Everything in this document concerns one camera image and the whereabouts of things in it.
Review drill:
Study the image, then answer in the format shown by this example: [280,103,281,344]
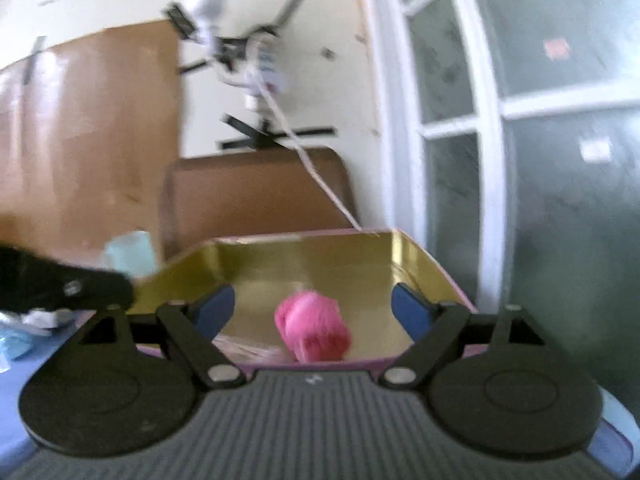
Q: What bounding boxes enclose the pink macaron biscuit tin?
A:
[130,230,471,368]

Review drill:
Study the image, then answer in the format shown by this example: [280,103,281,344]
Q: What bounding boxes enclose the pink yarn ball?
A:
[274,290,352,363]

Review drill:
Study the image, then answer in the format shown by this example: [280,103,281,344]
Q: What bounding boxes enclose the wooden board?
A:
[1,22,182,261]

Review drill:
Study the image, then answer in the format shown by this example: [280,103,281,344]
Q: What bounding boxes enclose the white framed frosted window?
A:
[364,0,639,411]

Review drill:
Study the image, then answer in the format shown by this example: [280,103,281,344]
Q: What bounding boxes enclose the mint green plastic mug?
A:
[101,231,158,278]

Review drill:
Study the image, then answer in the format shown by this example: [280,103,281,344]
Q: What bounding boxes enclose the white wall charger with cable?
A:
[165,0,361,230]

